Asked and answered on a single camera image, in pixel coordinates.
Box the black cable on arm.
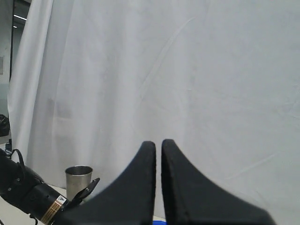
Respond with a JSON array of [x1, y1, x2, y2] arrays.
[[0, 148, 39, 225]]

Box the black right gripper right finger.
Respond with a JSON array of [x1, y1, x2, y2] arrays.
[[161, 139, 275, 225]]

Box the stainless steel tumbler cup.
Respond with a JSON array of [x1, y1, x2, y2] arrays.
[[65, 165, 93, 201]]

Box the blue plastic lid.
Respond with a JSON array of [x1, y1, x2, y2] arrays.
[[152, 220, 167, 225]]

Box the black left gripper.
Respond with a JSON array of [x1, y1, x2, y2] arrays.
[[64, 178, 100, 211]]

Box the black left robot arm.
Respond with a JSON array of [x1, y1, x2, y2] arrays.
[[0, 149, 100, 225]]

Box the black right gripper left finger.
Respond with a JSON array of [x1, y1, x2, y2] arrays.
[[55, 141, 156, 225]]

